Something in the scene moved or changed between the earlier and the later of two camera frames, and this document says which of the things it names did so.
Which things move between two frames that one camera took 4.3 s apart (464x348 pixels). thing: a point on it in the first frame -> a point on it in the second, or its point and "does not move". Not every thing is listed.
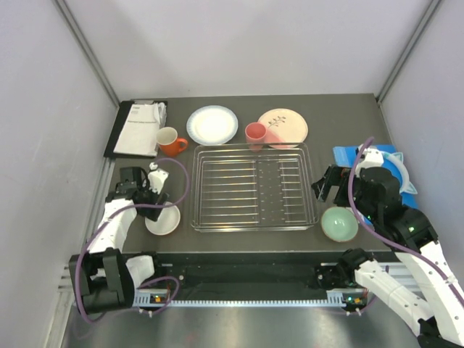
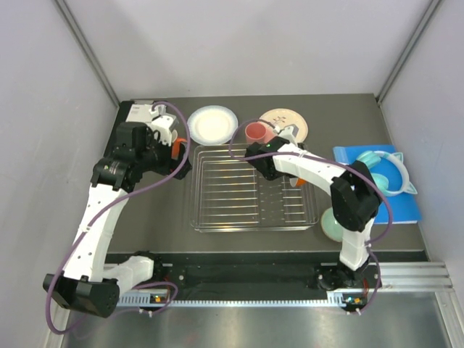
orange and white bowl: [167, 222] -> [297, 182]
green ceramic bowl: [339, 224] does not move
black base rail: [254, 279] does not move
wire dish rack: [247, 188] does not move
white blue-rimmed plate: [212, 125] does not move
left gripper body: [150, 197] -> [163, 163]
